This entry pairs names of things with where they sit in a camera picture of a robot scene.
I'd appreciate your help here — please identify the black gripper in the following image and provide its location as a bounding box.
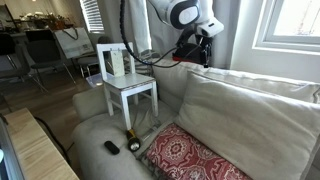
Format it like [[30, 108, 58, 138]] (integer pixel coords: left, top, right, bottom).
[[176, 28, 213, 68]]

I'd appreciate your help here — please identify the small white wooden chair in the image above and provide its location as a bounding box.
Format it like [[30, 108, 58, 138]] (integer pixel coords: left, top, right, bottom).
[[96, 43, 158, 130]]

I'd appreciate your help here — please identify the large beige back pillow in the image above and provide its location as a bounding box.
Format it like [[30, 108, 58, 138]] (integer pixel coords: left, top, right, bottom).
[[176, 72, 320, 180]]

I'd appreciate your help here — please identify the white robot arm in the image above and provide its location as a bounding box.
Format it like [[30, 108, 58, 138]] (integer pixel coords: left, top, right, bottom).
[[148, 0, 224, 68]]

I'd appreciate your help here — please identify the grey office chair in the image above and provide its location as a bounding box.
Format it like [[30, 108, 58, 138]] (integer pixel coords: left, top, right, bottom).
[[78, 36, 111, 77]]

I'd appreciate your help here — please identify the black chair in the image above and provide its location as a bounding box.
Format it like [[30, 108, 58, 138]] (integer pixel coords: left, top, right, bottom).
[[25, 29, 75, 83]]

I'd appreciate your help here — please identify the black hat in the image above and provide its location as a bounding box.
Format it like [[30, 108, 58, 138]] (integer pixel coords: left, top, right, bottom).
[[172, 43, 204, 64]]

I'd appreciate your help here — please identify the white grey curtain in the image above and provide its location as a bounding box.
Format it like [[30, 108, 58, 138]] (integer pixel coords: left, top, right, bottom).
[[98, 0, 240, 68]]

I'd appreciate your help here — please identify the grey white patterned blanket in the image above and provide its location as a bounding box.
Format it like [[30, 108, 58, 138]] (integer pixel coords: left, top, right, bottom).
[[123, 49, 162, 78]]

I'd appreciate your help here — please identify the red patterned cushion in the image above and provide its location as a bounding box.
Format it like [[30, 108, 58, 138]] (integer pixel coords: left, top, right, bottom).
[[145, 123, 252, 180]]

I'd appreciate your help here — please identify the yellow black flashlight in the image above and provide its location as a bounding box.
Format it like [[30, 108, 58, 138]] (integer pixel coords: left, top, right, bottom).
[[126, 129, 141, 152]]

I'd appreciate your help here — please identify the white paper shopping bag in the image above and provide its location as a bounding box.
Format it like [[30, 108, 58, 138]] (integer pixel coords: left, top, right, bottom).
[[54, 28, 94, 59]]

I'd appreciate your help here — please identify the beige fabric sofa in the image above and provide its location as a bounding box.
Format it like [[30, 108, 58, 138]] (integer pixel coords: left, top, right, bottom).
[[72, 60, 320, 180]]

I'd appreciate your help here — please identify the light wooden table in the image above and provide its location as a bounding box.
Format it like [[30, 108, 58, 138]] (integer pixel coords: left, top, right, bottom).
[[5, 108, 80, 180]]

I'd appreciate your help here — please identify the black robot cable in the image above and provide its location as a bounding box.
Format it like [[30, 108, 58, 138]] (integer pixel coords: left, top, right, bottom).
[[119, 0, 204, 69]]

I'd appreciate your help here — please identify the white window frame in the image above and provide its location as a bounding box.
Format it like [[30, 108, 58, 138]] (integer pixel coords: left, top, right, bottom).
[[253, 0, 320, 55]]

